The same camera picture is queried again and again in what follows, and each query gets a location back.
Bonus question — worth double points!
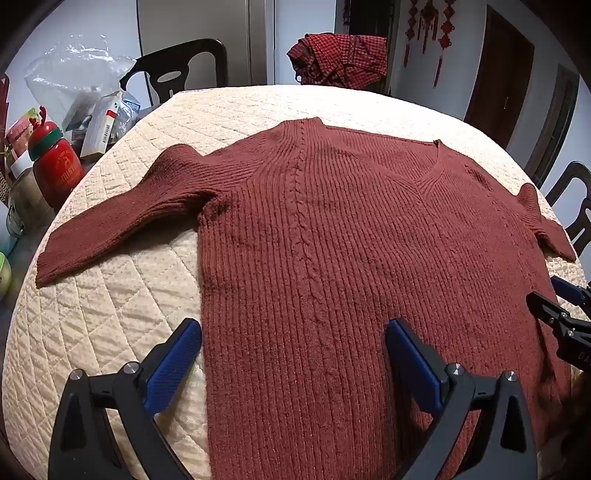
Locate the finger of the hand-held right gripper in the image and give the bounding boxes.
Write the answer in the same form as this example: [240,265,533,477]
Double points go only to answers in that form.
[526,291,573,330]
[549,275,591,319]

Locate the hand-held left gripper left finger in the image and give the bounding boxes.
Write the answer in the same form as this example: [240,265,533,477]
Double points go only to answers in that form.
[47,318,204,480]

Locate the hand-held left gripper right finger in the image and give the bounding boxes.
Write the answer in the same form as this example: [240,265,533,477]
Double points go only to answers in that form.
[385,318,539,480]

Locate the rust red knitted sweater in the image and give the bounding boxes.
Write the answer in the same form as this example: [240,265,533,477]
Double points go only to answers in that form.
[36,117,578,480]

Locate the beige quilted mat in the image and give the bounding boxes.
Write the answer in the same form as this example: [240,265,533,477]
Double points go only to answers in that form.
[2,84,591,480]

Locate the black chair with cutouts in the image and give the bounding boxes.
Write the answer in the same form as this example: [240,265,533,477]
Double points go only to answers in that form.
[545,161,591,254]
[119,38,229,109]

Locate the brown glazed door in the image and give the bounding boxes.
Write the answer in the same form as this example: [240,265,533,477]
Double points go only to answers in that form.
[524,64,580,185]

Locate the glass jar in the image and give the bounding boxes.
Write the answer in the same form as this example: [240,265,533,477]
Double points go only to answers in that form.
[7,166,56,238]

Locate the dark brown door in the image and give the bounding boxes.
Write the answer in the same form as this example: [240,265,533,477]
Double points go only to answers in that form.
[464,4,535,148]

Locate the red bottle with antlers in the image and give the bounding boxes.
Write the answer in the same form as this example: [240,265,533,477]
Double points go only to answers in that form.
[28,105,86,197]

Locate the white and red carton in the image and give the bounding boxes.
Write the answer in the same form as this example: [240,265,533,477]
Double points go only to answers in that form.
[81,90,123,158]

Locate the clear plastic bag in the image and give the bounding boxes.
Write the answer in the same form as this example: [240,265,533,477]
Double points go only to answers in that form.
[23,41,138,134]

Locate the red plaid shirt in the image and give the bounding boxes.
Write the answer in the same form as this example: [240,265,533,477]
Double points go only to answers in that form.
[286,32,389,88]

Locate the grey tall cabinet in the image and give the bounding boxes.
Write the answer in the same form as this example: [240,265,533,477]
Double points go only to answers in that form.
[136,0,275,88]

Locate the red knot wall ornament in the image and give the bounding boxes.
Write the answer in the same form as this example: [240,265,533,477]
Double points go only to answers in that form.
[418,0,439,54]
[404,0,419,68]
[434,0,455,88]

